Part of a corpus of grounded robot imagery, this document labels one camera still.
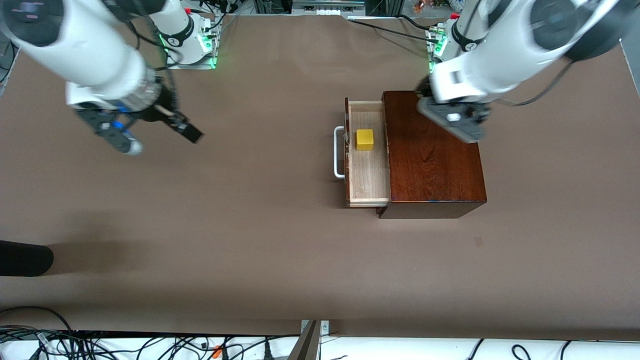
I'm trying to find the wooden drawer with white handle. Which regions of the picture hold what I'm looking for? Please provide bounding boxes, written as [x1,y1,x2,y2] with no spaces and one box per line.
[333,97,392,209]

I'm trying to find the dark wooden drawer cabinet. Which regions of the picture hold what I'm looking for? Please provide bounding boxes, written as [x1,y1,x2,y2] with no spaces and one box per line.
[378,90,488,220]

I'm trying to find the white power strip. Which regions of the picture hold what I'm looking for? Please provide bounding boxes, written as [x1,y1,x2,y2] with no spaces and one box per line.
[291,0,367,17]

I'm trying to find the brown table cover sheet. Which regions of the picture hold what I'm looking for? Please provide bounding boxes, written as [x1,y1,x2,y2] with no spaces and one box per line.
[0,10,640,342]

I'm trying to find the black padded cylinder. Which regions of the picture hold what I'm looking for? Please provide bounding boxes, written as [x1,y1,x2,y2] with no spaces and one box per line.
[0,240,54,277]

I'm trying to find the grey metal strut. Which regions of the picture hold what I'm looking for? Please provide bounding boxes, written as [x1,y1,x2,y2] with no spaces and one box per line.
[287,320,322,360]

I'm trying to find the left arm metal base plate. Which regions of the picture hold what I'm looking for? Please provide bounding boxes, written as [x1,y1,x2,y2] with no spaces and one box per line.
[427,27,453,75]

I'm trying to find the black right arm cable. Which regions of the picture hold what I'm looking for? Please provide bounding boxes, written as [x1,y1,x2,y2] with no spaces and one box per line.
[125,17,180,108]

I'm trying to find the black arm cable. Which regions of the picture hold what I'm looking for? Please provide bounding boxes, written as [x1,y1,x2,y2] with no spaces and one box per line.
[492,60,573,107]
[125,17,180,108]

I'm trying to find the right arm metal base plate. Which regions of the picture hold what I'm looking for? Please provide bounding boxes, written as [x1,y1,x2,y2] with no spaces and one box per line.
[165,15,218,71]

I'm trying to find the short black table cable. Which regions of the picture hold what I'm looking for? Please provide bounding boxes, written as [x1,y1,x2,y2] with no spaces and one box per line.
[397,14,435,32]

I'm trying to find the long black table cable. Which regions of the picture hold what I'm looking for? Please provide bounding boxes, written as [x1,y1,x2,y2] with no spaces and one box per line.
[346,16,441,43]

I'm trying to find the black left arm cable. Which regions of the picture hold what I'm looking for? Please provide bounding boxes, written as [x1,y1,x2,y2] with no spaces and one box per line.
[492,60,573,107]

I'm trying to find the thin black cable loop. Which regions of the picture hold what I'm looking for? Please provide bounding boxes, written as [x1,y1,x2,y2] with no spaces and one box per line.
[0,306,76,335]

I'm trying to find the silver corner bracket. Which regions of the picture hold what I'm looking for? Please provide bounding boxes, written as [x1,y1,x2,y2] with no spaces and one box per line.
[300,320,331,346]

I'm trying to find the grey braided cable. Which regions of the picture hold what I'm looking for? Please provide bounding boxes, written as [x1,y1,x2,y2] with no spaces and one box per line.
[0,325,48,346]

